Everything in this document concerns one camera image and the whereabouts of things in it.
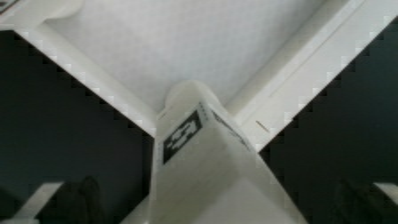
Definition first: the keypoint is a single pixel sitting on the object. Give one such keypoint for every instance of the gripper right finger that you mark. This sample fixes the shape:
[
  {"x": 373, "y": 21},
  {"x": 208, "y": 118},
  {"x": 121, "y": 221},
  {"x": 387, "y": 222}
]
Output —
[{"x": 364, "y": 203}]

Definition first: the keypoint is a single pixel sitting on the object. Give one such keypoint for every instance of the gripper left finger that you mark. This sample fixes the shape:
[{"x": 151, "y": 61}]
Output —
[{"x": 64, "y": 203}]

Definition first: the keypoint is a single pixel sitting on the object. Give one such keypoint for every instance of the white desk leg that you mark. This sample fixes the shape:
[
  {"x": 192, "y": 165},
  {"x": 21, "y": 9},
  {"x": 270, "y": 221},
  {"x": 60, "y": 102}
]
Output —
[{"x": 213, "y": 186}]

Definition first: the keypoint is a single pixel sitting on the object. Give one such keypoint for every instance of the white square desk top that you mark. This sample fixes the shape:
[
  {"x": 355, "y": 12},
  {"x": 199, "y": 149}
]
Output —
[{"x": 263, "y": 48}]

